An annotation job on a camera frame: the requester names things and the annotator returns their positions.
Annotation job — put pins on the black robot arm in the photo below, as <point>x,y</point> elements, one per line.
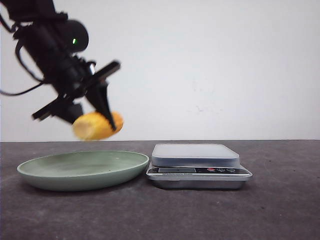
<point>47,46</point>

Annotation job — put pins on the yellow corn cob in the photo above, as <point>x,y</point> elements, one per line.
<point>94,126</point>

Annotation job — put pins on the silver digital kitchen scale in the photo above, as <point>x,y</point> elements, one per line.
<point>196,166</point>

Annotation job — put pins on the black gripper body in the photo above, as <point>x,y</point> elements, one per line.
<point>70,77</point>

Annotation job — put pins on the light green oval plate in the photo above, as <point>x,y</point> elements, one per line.
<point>83,170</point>

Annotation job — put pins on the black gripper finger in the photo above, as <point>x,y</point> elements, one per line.
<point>97,95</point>
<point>71,113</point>

